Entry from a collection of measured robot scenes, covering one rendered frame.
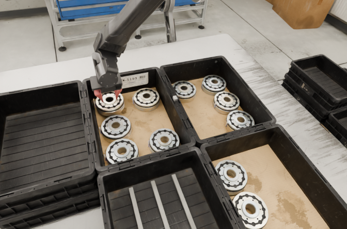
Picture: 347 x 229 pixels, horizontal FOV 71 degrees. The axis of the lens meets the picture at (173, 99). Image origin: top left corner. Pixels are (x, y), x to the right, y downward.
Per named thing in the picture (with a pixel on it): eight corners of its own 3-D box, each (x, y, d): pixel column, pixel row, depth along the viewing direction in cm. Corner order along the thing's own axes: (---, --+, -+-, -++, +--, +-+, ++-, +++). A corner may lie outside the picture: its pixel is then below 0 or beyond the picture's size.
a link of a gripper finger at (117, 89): (124, 103, 90) (121, 84, 83) (104, 107, 88) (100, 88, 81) (120, 91, 94) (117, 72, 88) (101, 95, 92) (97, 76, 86)
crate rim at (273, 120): (158, 70, 101) (158, 65, 99) (222, 59, 109) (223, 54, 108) (196, 149, 75) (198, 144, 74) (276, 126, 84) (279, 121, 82)
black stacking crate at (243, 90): (158, 87, 108) (158, 67, 100) (217, 76, 116) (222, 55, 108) (193, 164, 82) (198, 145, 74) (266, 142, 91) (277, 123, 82)
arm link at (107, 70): (125, 37, 77) (98, 30, 72) (135, 59, 70) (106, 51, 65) (111, 67, 83) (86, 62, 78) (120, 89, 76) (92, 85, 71)
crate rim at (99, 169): (82, 83, 93) (81, 79, 91) (158, 70, 101) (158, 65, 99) (97, 177, 67) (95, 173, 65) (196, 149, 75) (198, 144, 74)
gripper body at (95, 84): (123, 86, 84) (121, 70, 79) (92, 93, 82) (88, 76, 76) (119, 75, 89) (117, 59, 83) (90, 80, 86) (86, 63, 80)
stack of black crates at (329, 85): (268, 105, 198) (290, 61, 166) (296, 97, 207) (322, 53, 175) (303, 145, 173) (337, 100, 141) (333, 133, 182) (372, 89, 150)
